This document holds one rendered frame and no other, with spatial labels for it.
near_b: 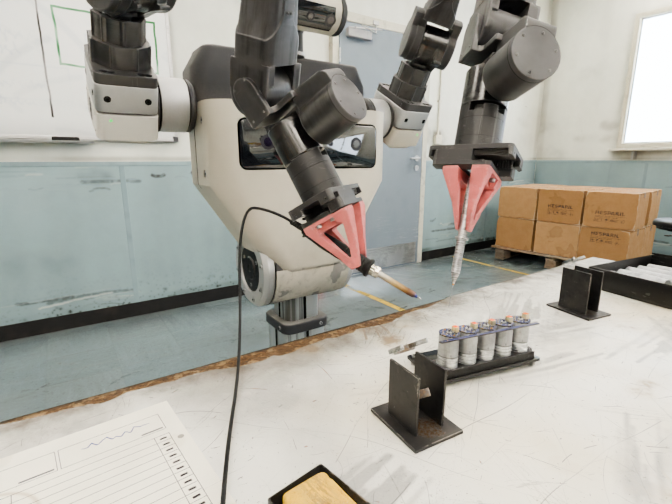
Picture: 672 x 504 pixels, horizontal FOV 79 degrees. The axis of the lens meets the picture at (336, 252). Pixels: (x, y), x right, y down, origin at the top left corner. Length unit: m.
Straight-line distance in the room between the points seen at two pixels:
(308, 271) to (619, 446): 0.55
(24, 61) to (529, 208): 3.95
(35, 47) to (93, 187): 0.76
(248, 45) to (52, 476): 0.46
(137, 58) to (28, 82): 2.14
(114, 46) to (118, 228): 2.23
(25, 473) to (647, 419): 0.60
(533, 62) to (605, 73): 4.94
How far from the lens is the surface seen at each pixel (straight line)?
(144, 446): 0.46
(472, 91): 0.56
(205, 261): 3.04
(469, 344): 0.53
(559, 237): 4.25
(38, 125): 2.83
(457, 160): 0.52
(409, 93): 0.99
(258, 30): 0.52
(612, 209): 4.09
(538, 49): 0.51
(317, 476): 0.38
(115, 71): 0.72
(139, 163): 2.88
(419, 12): 0.95
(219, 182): 0.72
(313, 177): 0.50
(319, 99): 0.49
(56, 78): 2.86
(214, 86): 0.80
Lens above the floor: 1.02
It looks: 13 degrees down
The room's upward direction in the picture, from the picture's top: straight up
